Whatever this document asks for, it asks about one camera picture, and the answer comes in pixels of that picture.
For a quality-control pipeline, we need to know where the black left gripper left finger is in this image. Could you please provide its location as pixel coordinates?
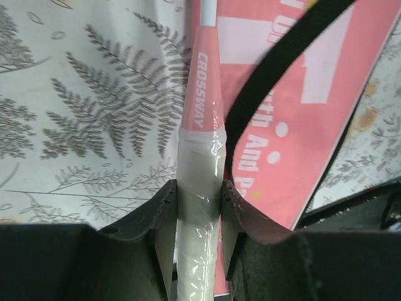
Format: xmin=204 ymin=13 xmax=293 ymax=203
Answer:
xmin=1 ymin=180 xmax=177 ymax=300

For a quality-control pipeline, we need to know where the floral table cloth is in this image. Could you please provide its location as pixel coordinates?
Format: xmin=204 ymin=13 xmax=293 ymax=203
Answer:
xmin=1 ymin=1 xmax=400 ymax=228

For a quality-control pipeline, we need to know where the pink racket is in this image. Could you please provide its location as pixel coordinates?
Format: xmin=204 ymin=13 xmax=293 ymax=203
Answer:
xmin=177 ymin=1 xmax=226 ymax=300

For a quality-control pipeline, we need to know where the pink racket bag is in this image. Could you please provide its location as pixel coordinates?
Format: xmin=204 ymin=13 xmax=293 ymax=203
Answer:
xmin=212 ymin=0 xmax=401 ymax=297

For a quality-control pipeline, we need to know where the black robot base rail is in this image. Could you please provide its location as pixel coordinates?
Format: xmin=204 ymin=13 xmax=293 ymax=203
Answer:
xmin=295 ymin=177 xmax=400 ymax=231

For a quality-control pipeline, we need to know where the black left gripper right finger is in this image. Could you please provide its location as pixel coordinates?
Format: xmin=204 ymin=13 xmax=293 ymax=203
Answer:
xmin=221 ymin=182 xmax=400 ymax=300

